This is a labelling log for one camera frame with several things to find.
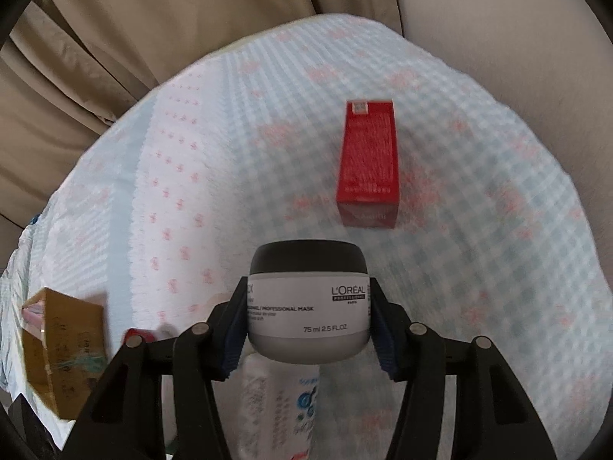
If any yellow cardboard box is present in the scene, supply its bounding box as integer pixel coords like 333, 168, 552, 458
21, 287, 107, 420

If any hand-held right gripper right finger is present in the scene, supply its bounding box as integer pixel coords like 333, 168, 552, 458
368, 278, 559, 460

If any red carton box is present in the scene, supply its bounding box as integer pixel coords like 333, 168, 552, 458
336, 99, 400, 229

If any checkered printed blanket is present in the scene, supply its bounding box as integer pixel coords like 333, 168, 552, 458
0, 12, 613, 460

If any beige sofa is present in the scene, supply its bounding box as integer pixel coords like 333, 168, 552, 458
297, 0, 613, 231

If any white bottle with blue print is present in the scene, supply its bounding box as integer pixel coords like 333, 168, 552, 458
237, 352, 321, 460

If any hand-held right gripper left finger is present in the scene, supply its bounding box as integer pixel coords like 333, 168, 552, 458
60, 277, 251, 460

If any white jar with black lid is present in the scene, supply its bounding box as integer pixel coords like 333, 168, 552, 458
246, 243, 371, 364

